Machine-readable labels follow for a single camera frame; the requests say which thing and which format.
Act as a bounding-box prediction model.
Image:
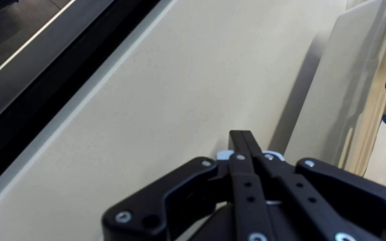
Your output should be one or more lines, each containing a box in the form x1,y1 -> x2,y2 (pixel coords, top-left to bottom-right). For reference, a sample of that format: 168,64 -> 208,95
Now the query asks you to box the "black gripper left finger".
101,129 -> 273,241

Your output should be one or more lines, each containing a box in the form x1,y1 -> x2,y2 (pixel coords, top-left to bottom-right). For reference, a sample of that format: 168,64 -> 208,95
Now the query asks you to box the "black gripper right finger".
250,143 -> 386,241

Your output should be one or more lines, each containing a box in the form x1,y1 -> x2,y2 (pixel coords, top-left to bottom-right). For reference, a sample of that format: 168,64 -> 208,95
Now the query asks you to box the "beige disposable lunch pack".
285,0 -> 386,184

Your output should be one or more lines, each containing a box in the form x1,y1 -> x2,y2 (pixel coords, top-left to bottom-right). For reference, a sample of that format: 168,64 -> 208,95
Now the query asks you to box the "under-counter wine fridge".
0,0 -> 162,178

